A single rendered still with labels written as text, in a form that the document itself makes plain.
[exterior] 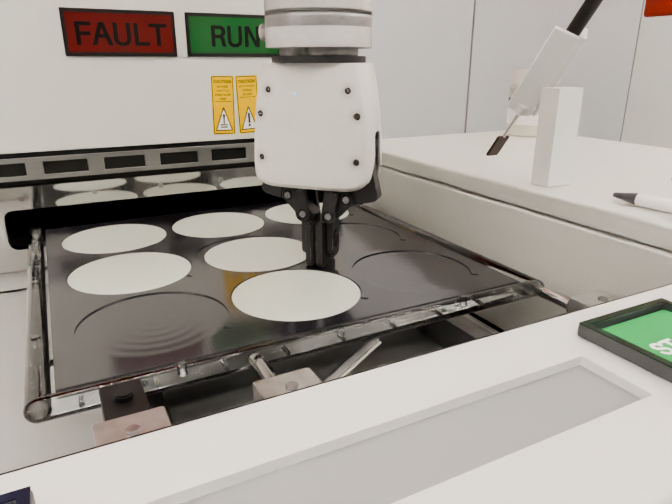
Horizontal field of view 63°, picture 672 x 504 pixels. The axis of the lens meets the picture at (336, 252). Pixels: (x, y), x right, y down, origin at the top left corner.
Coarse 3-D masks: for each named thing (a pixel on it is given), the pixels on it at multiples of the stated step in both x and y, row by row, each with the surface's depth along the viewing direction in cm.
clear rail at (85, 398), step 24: (504, 288) 43; (528, 288) 44; (408, 312) 39; (432, 312) 39; (456, 312) 40; (312, 336) 36; (336, 336) 36; (360, 336) 37; (192, 360) 33; (216, 360) 33; (240, 360) 33; (96, 384) 30; (144, 384) 31; (168, 384) 31; (48, 408) 29; (72, 408) 29; (96, 408) 30
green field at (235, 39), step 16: (192, 16) 63; (192, 32) 64; (208, 32) 65; (224, 32) 65; (240, 32) 66; (256, 32) 67; (192, 48) 64; (208, 48) 65; (224, 48) 66; (240, 48) 67; (256, 48) 68; (272, 48) 69
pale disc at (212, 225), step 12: (192, 216) 64; (204, 216) 64; (216, 216) 64; (228, 216) 64; (240, 216) 64; (252, 216) 64; (180, 228) 59; (192, 228) 59; (204, 228) 59; (216, 228) 59; (228, 228) 59; (240, 228) 59; (252, 228) 59
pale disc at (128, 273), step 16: (112, 256) 51; (128, 256) 51; (144, 256) 51; (160, 256) 51; (176, 256) 51; (80, 272) 47; (96, 272) 47; (112, 272) 47; (128, 272) 47; (144, 272) 47; (160, 272) 47; (176, 272) 47; (80, 288) 44; (96, 288) 44; (112, 288) 44; (128, 288) 44; (144, 288) 44
